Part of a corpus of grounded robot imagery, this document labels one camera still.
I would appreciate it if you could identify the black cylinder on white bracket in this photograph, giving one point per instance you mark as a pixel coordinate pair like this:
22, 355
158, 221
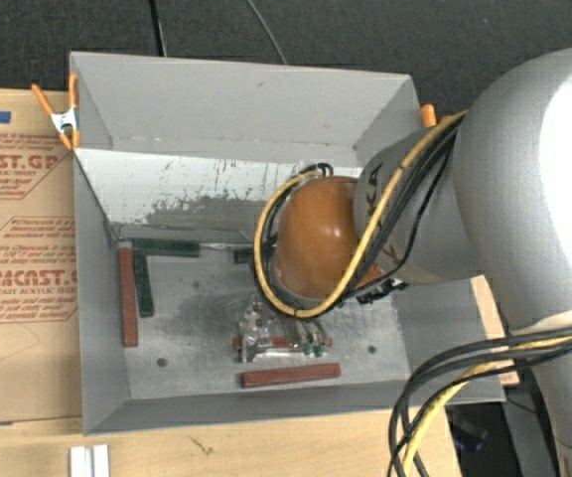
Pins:
378, 292

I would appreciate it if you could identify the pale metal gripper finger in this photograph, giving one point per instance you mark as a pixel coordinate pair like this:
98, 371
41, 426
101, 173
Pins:
248, 350
265, 339

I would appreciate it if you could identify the grey metal bin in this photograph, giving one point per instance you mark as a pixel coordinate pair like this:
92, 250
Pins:
206, 112

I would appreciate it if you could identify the brown cardboard board red print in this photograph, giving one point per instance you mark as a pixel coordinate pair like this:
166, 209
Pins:
23, 316

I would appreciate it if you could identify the dark green flat block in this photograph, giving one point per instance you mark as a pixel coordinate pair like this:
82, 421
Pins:
242, 255
143, 286
167, 248

